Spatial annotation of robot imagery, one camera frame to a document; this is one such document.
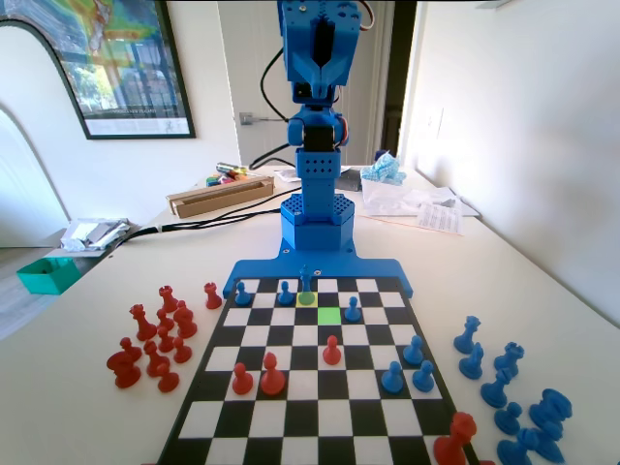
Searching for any black table cable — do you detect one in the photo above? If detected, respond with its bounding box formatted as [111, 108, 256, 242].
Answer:
[113, 190, 285, 246]
[162, 212, 265, 232]

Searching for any large red piece front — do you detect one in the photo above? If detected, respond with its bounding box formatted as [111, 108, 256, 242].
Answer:
[432, 411, 479, 465]

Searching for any white arched panel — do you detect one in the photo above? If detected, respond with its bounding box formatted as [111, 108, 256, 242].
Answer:
[0, 18, 89, 249]

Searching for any printed paper sheet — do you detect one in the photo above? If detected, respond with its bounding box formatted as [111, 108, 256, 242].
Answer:
[415, 201, 466, 237]

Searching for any blue chess queen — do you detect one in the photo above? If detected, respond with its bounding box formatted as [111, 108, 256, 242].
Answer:
[452, 315, 482, 355]

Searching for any red chess queen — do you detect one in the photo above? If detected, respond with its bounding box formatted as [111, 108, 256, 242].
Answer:
[129, 303, 158, 342]

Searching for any silver door handle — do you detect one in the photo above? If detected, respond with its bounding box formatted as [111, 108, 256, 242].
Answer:
[238, 111, 288, 127]

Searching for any blue chess king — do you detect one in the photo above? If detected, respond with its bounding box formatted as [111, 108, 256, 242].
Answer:
[296, 263, 316, 307]

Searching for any white door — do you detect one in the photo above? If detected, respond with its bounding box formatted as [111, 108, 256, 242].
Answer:
[216, 0, 391, 170]

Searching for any coloured marker set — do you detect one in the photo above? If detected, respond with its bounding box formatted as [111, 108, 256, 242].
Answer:
[205, 173, 254, 189]

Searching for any red chess bishop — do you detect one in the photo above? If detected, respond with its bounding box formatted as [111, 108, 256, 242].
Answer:
[143, 340, 172, 379]
[172, 299, 199, 340]
[260, 353, 287, 396]

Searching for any brown cardboard box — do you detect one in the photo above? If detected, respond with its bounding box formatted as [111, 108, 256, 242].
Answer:
[166, 174, 276, 220]

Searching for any clear plastic bag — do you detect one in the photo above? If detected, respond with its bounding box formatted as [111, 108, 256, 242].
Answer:
[360, 176, 462, 217]

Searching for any blue white mesh bundle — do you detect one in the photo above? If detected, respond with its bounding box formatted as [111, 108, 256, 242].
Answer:
[360, 150, 408, 188]

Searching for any framed map poster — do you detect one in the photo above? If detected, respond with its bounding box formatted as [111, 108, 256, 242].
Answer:
[0, 0, 197, 141]

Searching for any green plastic bin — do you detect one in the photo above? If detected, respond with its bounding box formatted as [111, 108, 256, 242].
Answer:
[15, 256, 83, 296]

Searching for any black white chessboard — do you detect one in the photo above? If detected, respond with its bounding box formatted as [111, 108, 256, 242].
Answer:
[157, 276, 481, 465]

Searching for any blue base plate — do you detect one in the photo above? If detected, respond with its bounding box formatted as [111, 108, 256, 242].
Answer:
[223, 239, 416, 299]

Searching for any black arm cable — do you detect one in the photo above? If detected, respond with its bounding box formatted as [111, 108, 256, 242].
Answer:
[260, 46, 293, 123]

